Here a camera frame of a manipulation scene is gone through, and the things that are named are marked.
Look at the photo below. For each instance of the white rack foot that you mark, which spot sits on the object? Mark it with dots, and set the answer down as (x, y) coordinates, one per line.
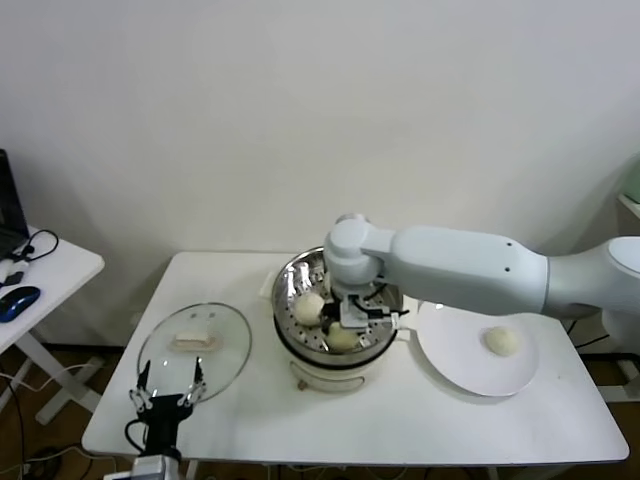
(620, 382)

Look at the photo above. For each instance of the white round plate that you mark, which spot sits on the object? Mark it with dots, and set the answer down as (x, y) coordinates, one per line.
(450, 355)

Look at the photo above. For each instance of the glass pot lid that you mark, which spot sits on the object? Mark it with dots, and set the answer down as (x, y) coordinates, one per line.
(225, 345)

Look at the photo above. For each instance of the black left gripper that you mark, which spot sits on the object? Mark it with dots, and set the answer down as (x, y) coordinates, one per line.
(162, 410)

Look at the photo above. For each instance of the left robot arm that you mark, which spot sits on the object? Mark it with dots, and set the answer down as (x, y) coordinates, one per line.
(150, 468)

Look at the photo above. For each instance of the blue computer mouse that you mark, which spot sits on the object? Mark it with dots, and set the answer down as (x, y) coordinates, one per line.
(17, 302)

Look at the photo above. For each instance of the stainless steel steamer basket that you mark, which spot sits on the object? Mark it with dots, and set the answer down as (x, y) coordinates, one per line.
(302, 337)

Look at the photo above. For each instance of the white steamed baozi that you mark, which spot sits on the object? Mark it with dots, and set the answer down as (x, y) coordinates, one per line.
(308, 308)
(342, 340)
(501, 342)

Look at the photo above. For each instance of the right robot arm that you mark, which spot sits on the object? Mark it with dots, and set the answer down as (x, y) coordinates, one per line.
(450, 265)

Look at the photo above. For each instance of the white side desk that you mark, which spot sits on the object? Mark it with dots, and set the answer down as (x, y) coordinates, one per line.
(65, 280)

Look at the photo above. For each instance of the black laptop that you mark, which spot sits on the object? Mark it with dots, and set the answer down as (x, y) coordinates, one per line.
(10, 200)

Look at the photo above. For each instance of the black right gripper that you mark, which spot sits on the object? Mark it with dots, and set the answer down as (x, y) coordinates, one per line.
(333, 309)

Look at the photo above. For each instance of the white electric cooking pot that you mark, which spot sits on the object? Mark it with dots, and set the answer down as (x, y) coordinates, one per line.
(325, 377)

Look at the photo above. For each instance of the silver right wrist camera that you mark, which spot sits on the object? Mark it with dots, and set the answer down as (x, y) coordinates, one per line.
(357, 316)

